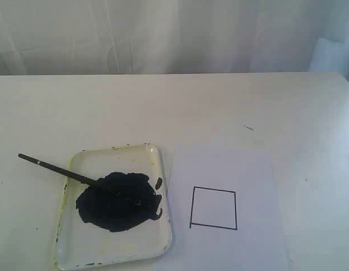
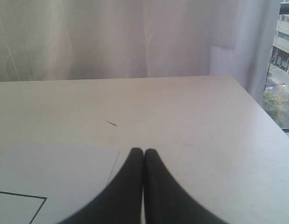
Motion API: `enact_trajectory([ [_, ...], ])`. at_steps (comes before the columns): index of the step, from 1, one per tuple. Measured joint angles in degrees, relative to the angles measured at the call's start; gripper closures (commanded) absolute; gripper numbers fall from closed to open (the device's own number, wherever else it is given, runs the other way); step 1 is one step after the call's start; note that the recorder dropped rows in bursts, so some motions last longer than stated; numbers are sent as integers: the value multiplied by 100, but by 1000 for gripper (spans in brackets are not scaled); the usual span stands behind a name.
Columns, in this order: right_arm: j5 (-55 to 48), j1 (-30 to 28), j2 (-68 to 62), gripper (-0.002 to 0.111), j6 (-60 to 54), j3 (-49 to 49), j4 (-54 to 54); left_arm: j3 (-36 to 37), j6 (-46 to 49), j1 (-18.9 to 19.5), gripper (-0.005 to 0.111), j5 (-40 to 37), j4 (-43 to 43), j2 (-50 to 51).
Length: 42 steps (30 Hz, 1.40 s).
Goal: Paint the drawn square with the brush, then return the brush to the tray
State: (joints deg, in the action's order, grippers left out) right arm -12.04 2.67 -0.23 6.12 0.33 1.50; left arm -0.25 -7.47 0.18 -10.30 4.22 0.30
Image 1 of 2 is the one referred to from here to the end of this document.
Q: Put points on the black paintbrush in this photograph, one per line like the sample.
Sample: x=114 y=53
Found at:
x=132 y=187

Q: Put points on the white paint tray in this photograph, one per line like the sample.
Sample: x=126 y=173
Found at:
x=79 y=245

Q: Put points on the white paper with square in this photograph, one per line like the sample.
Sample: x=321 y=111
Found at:
x=224 y=212

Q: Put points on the white backdrop curtain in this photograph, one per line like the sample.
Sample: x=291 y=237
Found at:
x=143 y=37

